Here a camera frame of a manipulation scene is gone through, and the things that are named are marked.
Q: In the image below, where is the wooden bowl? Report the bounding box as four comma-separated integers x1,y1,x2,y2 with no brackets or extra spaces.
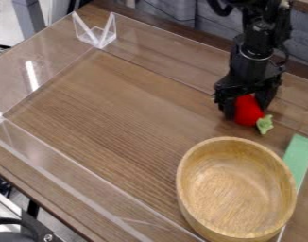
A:
176,136,296,242

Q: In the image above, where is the green tape strip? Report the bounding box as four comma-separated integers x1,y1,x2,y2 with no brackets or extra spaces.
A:
282,134,308,189

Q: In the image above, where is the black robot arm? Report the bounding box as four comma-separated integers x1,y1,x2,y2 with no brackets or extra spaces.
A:
205,0,293,120

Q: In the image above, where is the black cable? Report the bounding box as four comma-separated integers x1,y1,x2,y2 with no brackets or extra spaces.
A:
0,216,40,242

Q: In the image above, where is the clear acrylic enclosure wall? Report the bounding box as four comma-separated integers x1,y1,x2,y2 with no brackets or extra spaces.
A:
0,7,308,242

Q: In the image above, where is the red plush fruit green stem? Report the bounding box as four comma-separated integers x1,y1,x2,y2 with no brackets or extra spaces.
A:
234,95,273,135

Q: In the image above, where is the black metal bracket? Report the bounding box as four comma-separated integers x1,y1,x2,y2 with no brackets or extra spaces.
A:
20,211,65,242

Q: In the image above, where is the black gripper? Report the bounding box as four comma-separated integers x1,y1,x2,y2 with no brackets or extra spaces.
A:
214,51,285,120

